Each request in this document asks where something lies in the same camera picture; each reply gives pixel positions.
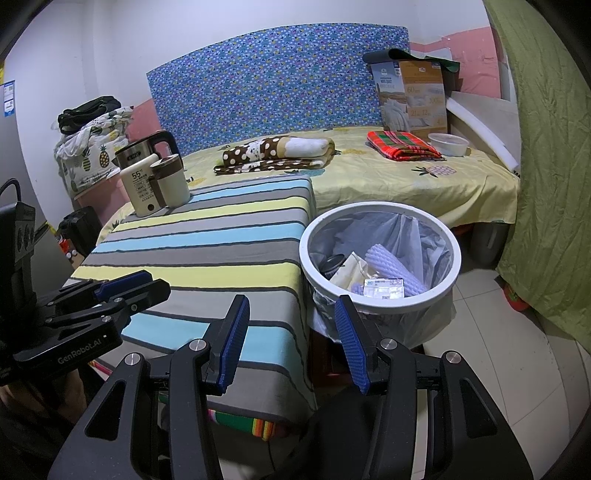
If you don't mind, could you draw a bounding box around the clear plastic bin liner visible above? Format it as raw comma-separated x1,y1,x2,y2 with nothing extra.
308,210,455,347

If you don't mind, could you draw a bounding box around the red plaid cloth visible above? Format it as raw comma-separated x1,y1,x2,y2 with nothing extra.
367,130,445,162

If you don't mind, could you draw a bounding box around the black bag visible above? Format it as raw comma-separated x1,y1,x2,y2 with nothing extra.
58,95,122,134

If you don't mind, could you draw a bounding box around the white foam board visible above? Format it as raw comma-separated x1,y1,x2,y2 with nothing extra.
450,90,520,171

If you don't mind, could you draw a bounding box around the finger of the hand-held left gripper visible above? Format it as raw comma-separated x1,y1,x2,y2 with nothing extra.
46,271,153,308
39,278,171,330

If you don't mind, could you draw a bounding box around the green curtain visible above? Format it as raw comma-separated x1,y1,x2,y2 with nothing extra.
482,0,591,342

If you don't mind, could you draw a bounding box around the black case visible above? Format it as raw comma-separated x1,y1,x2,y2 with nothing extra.
58,206,103,257

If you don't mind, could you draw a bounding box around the brown polka dot blanket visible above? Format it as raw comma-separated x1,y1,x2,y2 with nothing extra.
213,135,337,175

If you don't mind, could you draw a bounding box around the blue floral headboard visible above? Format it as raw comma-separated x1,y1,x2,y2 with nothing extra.
147,23,411,158

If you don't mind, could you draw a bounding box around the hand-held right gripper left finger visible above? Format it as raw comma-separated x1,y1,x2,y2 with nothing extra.
58,294,251,480

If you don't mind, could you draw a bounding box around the white round trash bin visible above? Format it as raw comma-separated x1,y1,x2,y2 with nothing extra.
299,202,462,347

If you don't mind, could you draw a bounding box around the striped tablecloth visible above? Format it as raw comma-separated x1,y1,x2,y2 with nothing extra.
69,174,319,423

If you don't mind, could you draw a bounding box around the white bowl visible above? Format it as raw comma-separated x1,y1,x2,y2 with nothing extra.
427,133,469,158

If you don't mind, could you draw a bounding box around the beige brown lidded jug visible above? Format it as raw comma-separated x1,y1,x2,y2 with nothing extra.
148,154,192,208

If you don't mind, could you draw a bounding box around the yellow bed sheet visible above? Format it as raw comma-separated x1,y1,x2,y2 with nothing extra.
97,126,522,232

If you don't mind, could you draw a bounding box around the pineapple print bedding bundle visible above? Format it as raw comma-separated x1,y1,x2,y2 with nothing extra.
54,105,134,195

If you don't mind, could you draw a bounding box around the grey refrigerator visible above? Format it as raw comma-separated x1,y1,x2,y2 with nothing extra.
0,60,51,241

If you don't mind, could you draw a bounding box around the pink storage box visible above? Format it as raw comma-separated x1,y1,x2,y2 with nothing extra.
74,178,132,222

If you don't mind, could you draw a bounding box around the multicoloured striped cloth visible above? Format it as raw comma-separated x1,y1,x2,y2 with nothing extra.
92,360,289,441

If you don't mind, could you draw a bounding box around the large purple printed box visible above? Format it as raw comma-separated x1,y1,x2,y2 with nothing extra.
362,277,407,298

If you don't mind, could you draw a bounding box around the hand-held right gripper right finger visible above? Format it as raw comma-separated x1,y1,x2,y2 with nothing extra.
335,294,532,480

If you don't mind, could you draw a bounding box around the beige electric kettle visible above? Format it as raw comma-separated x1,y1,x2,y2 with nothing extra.
114,130,182,217

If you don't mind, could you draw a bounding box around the white paper packaging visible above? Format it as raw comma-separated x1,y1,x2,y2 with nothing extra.
330,251,370,289

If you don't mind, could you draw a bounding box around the cardboard quilt box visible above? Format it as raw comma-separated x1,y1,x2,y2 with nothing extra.
370,60,451,138

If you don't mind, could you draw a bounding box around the black cloth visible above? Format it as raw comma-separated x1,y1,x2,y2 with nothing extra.
362,48,462,72

